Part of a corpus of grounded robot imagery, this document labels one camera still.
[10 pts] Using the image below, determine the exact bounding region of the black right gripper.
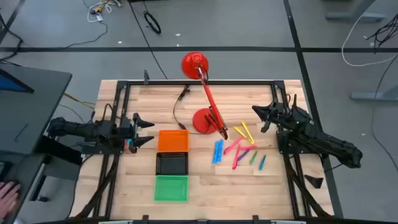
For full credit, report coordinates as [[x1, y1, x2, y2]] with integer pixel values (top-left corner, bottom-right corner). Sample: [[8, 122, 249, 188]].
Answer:
[[251, 100, 296, 134]]

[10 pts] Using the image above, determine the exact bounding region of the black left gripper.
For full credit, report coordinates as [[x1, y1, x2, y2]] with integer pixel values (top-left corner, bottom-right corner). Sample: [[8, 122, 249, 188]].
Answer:
[[119, 113, 155, 154]]

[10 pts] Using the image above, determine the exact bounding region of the orange plastic basket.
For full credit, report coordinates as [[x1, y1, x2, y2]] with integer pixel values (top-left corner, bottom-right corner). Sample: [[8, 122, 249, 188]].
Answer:
[[157, 129, 190, 153]]

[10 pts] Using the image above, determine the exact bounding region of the purple highlighter marker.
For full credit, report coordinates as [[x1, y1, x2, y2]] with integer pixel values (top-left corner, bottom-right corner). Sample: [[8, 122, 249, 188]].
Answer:
[[236, 149, 251, 162]]

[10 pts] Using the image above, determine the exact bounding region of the black plastic basket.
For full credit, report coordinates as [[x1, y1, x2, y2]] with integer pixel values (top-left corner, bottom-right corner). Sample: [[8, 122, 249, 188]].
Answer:
[[155, 151, 189, 176]]

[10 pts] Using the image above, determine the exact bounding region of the red desk lamp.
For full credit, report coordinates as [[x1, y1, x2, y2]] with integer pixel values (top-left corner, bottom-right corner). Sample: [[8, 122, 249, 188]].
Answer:
[[181, 51, 229, 141]]

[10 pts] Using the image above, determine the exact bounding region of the green plastic basket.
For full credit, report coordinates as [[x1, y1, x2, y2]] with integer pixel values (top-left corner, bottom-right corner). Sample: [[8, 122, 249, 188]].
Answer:
[[154, 175, 190, 203]]

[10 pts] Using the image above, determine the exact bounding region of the grey desk foot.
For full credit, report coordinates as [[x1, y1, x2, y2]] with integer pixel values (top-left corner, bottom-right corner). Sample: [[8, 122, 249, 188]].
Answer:
[[325, 0, 388, 22], [351, 84, 398, 102]]

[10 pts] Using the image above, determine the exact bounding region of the black office desk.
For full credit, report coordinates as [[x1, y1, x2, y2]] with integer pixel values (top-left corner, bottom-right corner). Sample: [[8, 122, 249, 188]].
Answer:
[[0, 63, 83, 224]]

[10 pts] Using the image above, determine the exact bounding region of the computer monitor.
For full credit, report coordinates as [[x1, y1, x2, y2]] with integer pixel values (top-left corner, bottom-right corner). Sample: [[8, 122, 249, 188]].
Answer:
[[0, 67, 35, 94]]

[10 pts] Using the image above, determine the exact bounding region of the person's hand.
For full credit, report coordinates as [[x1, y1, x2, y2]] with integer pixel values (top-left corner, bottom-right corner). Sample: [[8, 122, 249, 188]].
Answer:
[[0, 182, 21, 220]]

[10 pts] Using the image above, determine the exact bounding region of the black aluminium table frame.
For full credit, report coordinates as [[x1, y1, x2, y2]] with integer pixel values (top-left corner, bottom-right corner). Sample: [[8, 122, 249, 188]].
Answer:
[[70, 79, 335, 224]]

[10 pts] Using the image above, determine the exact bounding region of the black lamp power cable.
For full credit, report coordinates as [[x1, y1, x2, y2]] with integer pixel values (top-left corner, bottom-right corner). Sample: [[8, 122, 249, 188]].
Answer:
[[172, 84, 205, 135]]

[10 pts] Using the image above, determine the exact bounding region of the yellow cable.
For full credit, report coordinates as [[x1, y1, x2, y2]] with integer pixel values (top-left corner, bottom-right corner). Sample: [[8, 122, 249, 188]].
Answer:
[[63, 91, 96, 110]]

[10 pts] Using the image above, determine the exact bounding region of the black triangular bracket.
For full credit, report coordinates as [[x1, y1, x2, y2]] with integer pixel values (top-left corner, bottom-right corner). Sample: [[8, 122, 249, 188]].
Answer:
[[303, 174, 325, 189]]

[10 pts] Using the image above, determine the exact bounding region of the black cable coil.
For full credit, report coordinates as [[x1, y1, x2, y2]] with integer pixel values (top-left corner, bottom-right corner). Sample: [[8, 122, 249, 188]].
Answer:
[[143, 11, 162, 35]]

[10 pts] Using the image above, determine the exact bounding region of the white floor cable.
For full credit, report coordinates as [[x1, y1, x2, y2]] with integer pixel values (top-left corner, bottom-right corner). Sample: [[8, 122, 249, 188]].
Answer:
[[341, 6, 398, 68]]

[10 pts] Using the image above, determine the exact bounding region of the white cable bundle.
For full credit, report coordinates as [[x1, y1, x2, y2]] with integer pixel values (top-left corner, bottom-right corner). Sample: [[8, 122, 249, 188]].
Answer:
[[82, 0, 123, 24]]

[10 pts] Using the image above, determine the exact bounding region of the black cable bundle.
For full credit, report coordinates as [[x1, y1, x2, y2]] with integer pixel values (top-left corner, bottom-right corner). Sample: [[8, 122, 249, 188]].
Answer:
[[366, 14, 398, 54]]

